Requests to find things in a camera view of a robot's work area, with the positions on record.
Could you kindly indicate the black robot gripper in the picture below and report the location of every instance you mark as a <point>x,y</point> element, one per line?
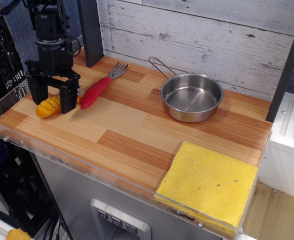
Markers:
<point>53,68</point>

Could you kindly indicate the orange plush fried shrimp toy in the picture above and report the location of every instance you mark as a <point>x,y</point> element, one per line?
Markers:
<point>49,107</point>

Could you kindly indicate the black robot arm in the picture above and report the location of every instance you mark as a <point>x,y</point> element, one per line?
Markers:
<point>49,19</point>

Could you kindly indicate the yellow cloth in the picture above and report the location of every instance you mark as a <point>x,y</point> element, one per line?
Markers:
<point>208,186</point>

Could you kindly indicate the black equipment rack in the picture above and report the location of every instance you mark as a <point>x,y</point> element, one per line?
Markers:
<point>11,69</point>

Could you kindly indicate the stainless steel cabinet panel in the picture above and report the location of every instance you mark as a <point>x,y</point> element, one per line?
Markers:
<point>97,206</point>

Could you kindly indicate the stainless steel pan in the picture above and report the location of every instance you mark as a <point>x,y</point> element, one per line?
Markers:
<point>191,97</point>

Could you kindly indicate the clear acrylic table guard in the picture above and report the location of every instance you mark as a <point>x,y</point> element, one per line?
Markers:
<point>127,133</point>

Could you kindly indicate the white plastic block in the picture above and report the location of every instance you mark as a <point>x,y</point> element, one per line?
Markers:
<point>277,165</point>

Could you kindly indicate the red handled metal fork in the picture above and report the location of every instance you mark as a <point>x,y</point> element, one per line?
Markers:
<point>94,91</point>

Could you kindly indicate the dark grey left post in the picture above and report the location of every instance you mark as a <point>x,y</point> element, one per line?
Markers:
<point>91,32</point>

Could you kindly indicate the dark grey post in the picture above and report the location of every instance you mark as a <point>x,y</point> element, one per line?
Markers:
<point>282,86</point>
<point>91,32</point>

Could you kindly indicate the dark grey right post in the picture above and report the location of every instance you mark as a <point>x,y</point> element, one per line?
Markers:
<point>282,86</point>

